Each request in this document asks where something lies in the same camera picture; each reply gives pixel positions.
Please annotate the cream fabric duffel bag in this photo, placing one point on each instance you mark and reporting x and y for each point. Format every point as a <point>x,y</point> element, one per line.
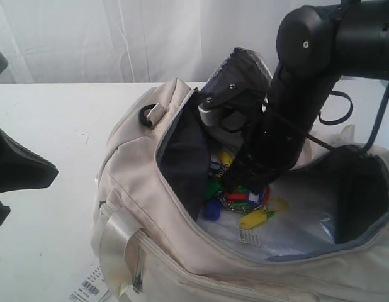
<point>151,188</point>

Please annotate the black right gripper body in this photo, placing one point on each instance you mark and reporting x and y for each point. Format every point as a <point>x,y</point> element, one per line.
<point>275,138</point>

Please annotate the clear plastic packaging bag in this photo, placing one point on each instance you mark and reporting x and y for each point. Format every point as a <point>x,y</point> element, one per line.
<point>306,226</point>

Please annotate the white background curtain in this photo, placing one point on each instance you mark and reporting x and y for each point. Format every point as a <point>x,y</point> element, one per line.
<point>132,41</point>

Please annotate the colourful key tag bunch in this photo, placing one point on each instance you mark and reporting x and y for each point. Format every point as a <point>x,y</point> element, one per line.
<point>255,208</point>

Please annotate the white barcode label tag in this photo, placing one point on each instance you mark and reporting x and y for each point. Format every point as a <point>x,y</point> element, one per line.
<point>91,288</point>

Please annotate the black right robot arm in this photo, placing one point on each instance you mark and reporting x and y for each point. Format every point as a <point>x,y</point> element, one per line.
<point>316,46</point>

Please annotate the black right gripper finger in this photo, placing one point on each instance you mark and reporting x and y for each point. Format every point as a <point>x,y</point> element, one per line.
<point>262,177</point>
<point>239,174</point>

